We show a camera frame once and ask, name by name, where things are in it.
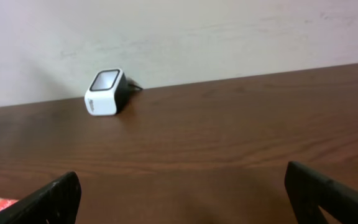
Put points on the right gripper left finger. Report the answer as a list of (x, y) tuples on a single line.
[(55, 203)]

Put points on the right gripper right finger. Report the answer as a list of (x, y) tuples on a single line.
[(310, 192)]

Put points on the white barcode scanner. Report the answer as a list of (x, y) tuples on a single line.
[(108, 93)]

